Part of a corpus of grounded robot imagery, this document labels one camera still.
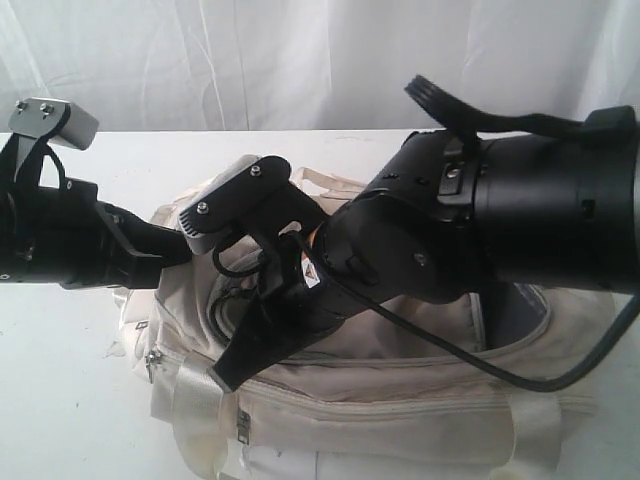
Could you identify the white backdrop curtain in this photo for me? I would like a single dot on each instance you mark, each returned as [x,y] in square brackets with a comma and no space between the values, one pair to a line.
[284,65]

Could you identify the cream fabric duffel bag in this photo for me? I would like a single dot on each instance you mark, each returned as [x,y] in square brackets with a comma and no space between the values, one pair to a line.
[371,391]

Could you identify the clear tape scrap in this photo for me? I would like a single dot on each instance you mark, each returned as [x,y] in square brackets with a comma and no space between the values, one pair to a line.
[115,350]

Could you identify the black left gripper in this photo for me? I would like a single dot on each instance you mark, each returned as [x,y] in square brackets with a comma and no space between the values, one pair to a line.
[66,236]

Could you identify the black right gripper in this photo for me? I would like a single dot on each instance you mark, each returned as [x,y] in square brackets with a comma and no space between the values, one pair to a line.
[296,305]

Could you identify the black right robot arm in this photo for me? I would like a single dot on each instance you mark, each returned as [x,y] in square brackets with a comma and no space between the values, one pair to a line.
[442,219]

